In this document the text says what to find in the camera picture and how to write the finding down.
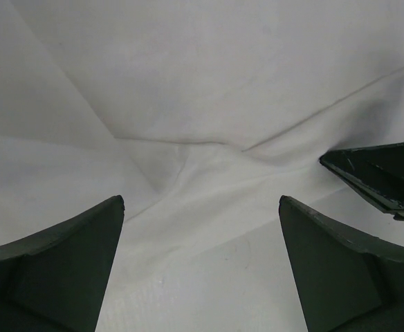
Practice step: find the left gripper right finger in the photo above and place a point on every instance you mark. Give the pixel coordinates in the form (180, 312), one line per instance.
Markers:
(346, 279)

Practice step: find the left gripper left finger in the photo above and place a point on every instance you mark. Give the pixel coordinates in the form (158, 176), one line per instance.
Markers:
(55, 279)

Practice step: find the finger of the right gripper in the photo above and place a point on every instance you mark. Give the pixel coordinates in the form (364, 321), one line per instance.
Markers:
(375, 173)

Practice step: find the white red-print t-shirt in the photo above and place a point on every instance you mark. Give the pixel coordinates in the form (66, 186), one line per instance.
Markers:
(201, 115)

